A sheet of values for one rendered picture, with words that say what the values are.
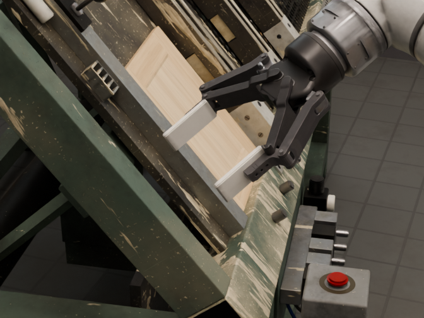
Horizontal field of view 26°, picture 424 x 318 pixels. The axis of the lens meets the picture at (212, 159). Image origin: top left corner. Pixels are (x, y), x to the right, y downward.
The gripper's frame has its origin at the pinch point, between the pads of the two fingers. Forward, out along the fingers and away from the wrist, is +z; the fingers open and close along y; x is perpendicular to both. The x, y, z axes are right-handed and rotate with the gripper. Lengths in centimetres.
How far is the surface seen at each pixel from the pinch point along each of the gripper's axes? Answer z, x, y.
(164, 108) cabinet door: -8, 45, -76
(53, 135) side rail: 13, 19, -55
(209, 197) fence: -3, 57, -59
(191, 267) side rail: 9, 49, -39
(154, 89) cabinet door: -9, 42, -80
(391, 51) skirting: -153, 268, -293
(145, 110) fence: -4, 36, -68
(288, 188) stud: -19, 79, -69
